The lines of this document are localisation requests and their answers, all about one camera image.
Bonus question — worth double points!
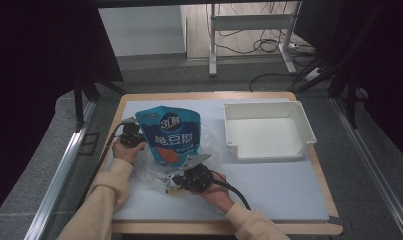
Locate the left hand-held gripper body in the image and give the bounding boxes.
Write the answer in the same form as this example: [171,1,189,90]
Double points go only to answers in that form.
[119,117,147,148]

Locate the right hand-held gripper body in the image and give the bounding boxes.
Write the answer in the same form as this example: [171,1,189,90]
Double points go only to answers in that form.
[181,153,215,194]

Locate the clear smiley plastic bag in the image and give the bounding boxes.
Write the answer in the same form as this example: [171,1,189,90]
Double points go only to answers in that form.
[133,122,224,197]

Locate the blue snack pouch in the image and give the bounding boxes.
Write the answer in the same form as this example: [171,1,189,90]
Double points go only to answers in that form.
[134,105,202,168]

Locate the person's left hand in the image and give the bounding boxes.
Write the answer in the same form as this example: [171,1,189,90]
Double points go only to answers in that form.
[112,136,147,164]

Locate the person's right hand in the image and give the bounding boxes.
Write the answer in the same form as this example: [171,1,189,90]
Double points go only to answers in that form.
[194,172,237,214]

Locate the black stand legs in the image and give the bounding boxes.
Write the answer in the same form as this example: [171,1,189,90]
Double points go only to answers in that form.
[292,0,372,130]
[73,73,127,133]

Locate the white foam mat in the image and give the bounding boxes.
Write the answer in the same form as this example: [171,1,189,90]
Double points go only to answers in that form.
[103,98,331,223]

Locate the white plastic tray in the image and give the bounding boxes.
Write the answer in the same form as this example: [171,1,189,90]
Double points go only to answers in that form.
[222,100,318,162]

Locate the dark curtain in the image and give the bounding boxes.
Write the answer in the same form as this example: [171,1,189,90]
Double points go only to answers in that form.
[0,0,124,224]
[293,0,403,158]

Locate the grey tape piece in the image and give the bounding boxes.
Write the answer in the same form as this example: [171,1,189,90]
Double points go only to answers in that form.
[328,215,344,228]

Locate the white power strip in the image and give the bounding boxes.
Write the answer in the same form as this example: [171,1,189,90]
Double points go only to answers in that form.
[303,67,323,83]

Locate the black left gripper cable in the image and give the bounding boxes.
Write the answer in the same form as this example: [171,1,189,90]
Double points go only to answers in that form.
[76,120,132,209]

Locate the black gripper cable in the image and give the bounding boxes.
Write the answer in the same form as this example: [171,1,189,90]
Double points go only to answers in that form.
[76,120,132,209]
[209,170,252,212]

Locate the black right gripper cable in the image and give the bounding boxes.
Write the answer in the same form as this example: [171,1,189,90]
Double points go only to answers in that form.
[209,170,252,212]

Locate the aluminium rail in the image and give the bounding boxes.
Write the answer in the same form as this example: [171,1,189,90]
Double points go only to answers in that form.
[23,99,97,240]
[331,96,403,240]

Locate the white wall panel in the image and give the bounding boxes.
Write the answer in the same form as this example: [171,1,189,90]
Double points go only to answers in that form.
[97,4,187,58]

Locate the black floor cables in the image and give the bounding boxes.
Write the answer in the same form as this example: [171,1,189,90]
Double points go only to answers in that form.
[205,1,318,93]

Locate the white metal desk frame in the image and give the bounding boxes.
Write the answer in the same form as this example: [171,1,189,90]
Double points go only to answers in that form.
[207,1,302,78]

